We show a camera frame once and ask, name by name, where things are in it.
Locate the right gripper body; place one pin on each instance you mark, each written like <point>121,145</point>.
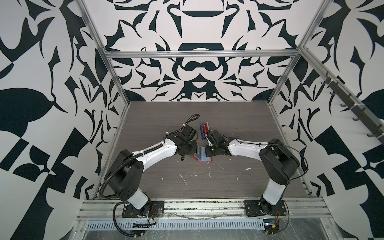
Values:
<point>211,150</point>

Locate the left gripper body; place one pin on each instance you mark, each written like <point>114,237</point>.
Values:
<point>191,148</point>

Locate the red card holder wallet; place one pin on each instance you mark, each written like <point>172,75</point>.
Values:
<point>201,156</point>

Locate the blue card stand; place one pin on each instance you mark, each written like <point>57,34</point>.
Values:
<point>203,136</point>

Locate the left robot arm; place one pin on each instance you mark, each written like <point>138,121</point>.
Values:
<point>123,178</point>

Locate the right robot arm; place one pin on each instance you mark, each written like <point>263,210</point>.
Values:
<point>278,160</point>

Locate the right base electronics board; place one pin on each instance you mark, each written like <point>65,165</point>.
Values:
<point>271,226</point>

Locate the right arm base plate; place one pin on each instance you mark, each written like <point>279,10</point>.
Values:
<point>258,208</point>

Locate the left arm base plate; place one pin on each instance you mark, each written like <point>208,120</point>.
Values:
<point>151,209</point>

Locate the white vented cable duct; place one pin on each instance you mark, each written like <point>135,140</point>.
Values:
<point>162,225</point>

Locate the aluminium front rail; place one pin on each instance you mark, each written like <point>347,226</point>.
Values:
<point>207,208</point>

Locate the wall hook rail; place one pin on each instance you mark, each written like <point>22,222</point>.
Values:
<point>350,102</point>

